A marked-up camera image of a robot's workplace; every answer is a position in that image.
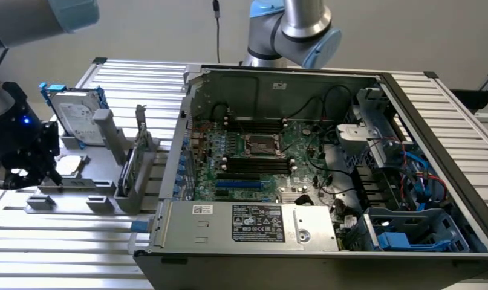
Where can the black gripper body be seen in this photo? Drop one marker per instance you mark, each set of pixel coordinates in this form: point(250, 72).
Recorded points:
point(13, 133)

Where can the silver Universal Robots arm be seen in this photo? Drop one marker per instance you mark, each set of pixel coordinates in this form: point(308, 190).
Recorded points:
point(21, 18)

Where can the dark RAM stick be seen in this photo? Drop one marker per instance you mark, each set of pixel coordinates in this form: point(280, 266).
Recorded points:
point(124, 172)

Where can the black RAM slot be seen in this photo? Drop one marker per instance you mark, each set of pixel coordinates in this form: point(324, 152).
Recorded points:
point(254, 127)
point(254, 130)
point(254, 120)
point(257, 159)
point(257, 163)
point(257, 172)
point(254, 123)
point(257, 168)

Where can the silver CPU chip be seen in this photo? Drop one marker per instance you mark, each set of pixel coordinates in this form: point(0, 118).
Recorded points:
point(70, 165)

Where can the grey parts rack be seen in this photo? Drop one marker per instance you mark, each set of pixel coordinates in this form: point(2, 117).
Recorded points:
point(106, 169)

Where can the hard disk in blue carrier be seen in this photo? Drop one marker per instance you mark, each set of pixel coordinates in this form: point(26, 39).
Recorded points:
point(76, 117)

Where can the blue case latch tab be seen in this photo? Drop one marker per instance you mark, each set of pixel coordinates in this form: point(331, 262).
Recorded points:
point(141, 226)

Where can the silver power supply unit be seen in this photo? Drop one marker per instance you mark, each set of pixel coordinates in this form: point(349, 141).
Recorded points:
point(210, 226)

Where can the black expansion slot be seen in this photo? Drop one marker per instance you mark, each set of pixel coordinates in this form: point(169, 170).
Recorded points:
point(237, 176)

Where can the blue expansion slot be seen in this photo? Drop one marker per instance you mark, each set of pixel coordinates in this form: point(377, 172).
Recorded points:
point(238, 184)

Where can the metal CPU socket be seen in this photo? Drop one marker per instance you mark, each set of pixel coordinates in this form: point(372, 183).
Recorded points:
point(260, 145)

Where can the green motherboard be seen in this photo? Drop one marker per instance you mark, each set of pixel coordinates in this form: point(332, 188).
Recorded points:
point(296, 157)

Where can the silver coin battery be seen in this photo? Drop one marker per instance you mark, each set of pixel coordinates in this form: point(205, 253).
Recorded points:
point(305, 131)

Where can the black open PC case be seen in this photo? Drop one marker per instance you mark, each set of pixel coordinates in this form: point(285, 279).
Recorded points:
point(308, 272)

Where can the metal disk bay cage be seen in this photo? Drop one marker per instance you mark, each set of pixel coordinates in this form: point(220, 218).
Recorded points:
point(375, 133)

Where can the blue plastic disk bay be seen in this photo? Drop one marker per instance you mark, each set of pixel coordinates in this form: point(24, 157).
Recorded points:
point(424, 229)

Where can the black box beside table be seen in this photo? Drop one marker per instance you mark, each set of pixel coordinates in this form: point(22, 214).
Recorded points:
point(467, 101)

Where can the graphics card with metal bracket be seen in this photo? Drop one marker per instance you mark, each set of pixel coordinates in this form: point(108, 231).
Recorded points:
point(141, 151)

